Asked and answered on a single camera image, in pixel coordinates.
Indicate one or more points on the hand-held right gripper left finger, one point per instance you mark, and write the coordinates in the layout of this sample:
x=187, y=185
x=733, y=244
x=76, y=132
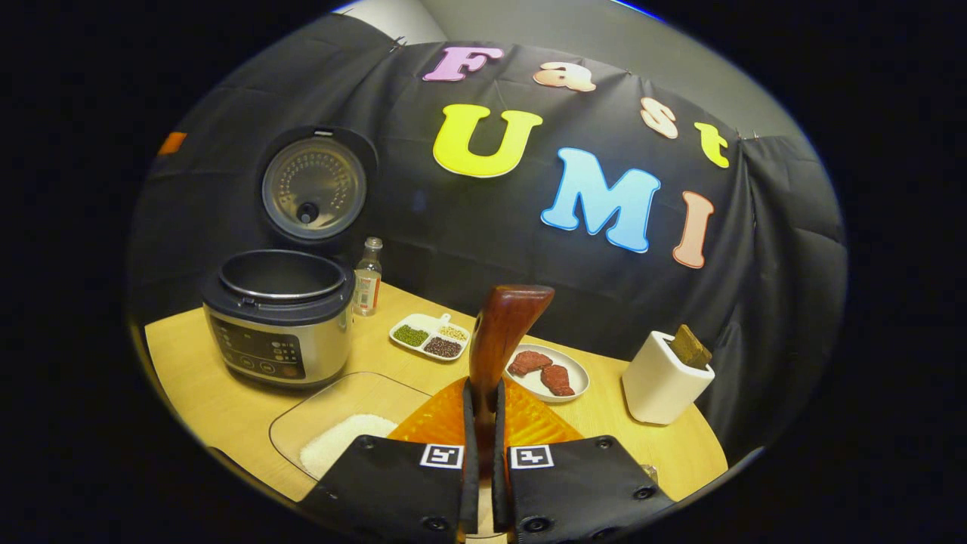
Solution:
x=470, y=491

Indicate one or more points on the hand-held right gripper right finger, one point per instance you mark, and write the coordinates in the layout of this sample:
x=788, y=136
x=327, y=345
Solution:
x=500, y=491

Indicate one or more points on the white divided dish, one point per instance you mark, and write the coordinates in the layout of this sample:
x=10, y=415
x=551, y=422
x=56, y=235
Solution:
x=427, y=323

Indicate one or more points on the small clear glass bottle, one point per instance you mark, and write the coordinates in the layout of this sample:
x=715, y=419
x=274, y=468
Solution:
x=367, y=283

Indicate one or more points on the green beans pile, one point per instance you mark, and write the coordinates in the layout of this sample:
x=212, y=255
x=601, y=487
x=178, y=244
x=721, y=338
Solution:
x=410, y=336

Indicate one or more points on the black backdrop cloth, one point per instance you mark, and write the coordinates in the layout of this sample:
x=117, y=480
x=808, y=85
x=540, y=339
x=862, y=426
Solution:
x=468, y=242

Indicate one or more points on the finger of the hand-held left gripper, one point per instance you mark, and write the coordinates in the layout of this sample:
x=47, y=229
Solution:
x=172, y=143

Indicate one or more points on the brown wooden spoon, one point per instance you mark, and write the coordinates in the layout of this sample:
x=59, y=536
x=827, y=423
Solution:
x=502, y=325

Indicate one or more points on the yellow beans pile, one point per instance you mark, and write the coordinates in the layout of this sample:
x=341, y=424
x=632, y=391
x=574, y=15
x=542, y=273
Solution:
x=453, y=332

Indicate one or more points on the red meat piece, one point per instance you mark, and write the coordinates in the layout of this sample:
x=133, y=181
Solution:
x=529, y=363
x=559, y=381

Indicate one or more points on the dark brown beans pile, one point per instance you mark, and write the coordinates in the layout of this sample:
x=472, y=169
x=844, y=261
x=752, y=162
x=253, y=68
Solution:
x=443, y=347

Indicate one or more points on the white rice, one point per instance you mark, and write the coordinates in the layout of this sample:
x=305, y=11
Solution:
x=340, y=446

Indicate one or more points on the white round plate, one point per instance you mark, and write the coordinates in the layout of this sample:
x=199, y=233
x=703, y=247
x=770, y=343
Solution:
x=578, y=374

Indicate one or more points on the clear glass tray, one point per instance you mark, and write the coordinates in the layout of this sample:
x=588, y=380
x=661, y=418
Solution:
x=340, y=397

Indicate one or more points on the white ceramic utensil holder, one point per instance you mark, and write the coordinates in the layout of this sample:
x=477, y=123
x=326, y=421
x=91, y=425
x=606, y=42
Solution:
x=657, y=385

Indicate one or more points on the grey silver rice cooker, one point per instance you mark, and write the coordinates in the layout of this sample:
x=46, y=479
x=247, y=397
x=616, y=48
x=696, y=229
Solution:
x=279, y=340

